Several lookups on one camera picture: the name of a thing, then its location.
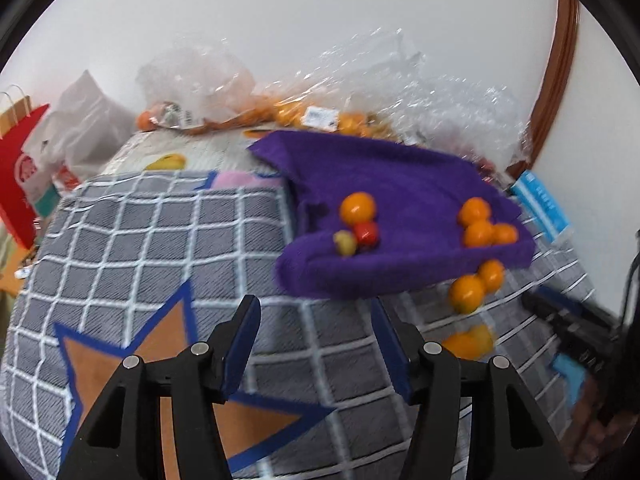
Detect black cable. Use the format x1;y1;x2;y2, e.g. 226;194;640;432
622;230;640;323

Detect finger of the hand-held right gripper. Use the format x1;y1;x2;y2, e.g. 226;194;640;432
522;289;622;362
551;352;589;407

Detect heap of bagged mandarins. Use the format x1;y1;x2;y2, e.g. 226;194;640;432
272;100;372;137
137;102;271;134

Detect small red fruit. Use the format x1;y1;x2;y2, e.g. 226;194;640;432
354;221;381;247

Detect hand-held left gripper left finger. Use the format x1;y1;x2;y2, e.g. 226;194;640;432
57;294;262;480

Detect clear labelled plastic bag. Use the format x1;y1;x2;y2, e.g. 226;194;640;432
252;27;427;137

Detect grey checked blanket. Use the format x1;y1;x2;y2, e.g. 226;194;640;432
0;170;616;480

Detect small green fruit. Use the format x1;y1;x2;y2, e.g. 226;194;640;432
333;230;358;257

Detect heap of brown longans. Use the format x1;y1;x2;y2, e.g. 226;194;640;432
362;117;406;144

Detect blue tissue box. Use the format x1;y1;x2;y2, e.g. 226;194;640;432
510;170;573;243

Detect clear crinkled plastic bag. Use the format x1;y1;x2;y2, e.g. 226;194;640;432
395;72;532;172

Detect white plastic shopping bag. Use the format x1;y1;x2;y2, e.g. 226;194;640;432
22;70;136;218

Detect red paper bag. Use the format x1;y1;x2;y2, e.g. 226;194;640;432
0;85;51;251

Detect purple towel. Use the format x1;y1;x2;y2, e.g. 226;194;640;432
247;130;538;300

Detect pinkish translucent plastic bag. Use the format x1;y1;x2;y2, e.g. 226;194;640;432
137;42;257;132

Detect brown wooden door frame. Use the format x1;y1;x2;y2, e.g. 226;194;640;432
507;0;581;176

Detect person's right hand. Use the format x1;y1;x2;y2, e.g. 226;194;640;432
570;380;632;472

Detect white fruit-print mat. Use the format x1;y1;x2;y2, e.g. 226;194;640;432
100;127;281;181

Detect oval yellow-orange fruit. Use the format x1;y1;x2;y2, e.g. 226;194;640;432
442;324;496;361

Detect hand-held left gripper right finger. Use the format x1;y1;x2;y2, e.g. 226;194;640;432
371;297;571;480

